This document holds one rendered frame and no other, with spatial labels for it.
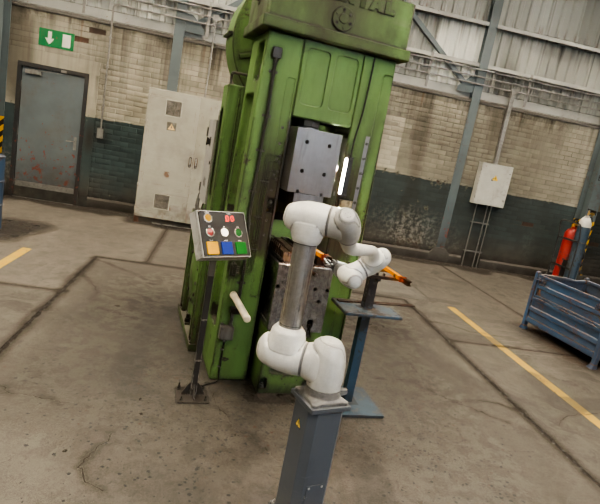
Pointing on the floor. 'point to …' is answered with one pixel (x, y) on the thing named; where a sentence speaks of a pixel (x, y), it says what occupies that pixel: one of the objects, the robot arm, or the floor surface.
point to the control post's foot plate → (191, 395)
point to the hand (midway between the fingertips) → (327, 259)
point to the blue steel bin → (584, 317)
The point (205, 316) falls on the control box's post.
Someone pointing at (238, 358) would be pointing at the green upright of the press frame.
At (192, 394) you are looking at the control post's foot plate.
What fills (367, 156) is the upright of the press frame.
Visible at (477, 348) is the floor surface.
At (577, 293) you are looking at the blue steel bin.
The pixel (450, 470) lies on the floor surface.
